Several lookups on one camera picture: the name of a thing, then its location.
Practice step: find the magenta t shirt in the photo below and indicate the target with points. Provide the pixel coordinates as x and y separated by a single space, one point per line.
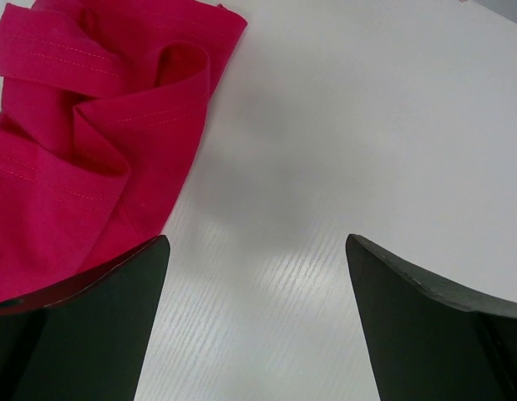
103 108

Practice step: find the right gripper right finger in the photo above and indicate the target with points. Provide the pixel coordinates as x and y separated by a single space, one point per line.
429 338

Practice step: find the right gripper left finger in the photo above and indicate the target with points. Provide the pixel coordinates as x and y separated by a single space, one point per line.
84 338

